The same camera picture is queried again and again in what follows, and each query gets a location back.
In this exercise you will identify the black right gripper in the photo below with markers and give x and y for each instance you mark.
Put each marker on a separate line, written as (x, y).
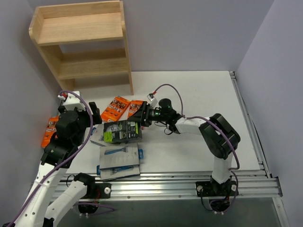
(144, 114)

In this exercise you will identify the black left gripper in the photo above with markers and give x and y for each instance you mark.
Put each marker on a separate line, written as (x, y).
(85, 113)

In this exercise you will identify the black green razor box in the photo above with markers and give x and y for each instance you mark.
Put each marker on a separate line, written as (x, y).
(122, 131)

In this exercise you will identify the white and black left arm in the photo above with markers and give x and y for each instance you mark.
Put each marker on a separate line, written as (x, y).
(67, 141)

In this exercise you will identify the wooden three-tier shelf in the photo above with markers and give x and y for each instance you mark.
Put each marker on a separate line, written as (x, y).
(55, 25)

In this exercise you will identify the orange razor box right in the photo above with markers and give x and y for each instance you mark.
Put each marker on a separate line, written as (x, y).
(134, 107)

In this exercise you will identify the orange razor box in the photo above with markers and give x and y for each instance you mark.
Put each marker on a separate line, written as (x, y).
(50, 130)
(134, 107)
(115, 109)

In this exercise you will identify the grey blue razor pack upper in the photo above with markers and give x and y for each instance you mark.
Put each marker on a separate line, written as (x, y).
(97, 135)

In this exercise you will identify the grey blue razor pack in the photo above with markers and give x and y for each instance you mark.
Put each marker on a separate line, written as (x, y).
(97, 135)
(125, 155)
(118, 172)

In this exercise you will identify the grey blue razor pack middle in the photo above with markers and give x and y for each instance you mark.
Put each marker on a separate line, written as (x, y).
(125, 155)

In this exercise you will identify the orange razor box far left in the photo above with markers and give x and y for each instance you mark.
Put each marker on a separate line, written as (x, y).
(50, 130)

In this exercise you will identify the grey blue razor pack lower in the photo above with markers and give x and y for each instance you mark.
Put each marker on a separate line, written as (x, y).
(118, 172)

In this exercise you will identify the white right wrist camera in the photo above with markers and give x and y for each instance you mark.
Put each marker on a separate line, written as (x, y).
(152, 100)

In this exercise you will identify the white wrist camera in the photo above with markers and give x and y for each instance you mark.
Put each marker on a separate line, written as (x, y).
(70, 102)
(152, 100)

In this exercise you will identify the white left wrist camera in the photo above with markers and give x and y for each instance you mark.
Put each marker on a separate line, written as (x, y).
(70, 102)

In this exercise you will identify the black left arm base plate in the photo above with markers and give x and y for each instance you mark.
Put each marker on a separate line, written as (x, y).
(98, 191)

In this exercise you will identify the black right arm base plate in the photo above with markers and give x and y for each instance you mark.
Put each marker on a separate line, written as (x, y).
(214, 189)

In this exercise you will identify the aluminium rail frame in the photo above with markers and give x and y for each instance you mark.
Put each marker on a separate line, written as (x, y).
(164, 195)

